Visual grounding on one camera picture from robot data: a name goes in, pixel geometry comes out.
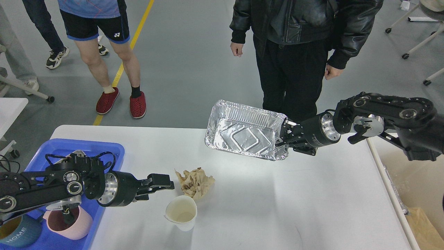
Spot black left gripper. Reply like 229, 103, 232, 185
97, 171, 175, 207

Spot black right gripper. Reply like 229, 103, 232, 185
275, 112, 341, 156

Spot white paper cup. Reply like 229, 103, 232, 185
164, 195, 198, 232

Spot brown paper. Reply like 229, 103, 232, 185
175, 167, 215, 200
405, 207, 444, 250

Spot aluminium foil tray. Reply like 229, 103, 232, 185
204, 100, 288, 161

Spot pink mug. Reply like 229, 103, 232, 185
43, 206, 93, 240

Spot square stainless steel tray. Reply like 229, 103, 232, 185
59, 150, 87, 163

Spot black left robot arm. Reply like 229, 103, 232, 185
1, 151, 175, 224

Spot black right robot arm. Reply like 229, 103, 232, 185
275, 92, 443, 161

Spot blue plastic tray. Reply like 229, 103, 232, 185
0, 139, 125, 250

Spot person in black leather jacket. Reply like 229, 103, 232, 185
230, 0, 383, 122

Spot blue HOME mug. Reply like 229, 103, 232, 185
0, 215, 42, 247

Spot beige plastic bin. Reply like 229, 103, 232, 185
366, 137, 444, 250

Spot white rolling chair legs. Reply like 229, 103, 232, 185
384, 0, 443, 69

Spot white side table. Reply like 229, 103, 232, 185
0, 98, 28, 141

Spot brown paper in bin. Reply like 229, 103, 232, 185
405, 207, 444, 250

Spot person in blue shorts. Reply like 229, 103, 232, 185
57, 0, 147, 119

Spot white chair base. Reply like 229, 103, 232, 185
0, 7, 55, 103

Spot person in dark jeans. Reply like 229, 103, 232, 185
22, 0, 110, 69

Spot black cables at left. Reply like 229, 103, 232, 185
0, 154, 12, 173

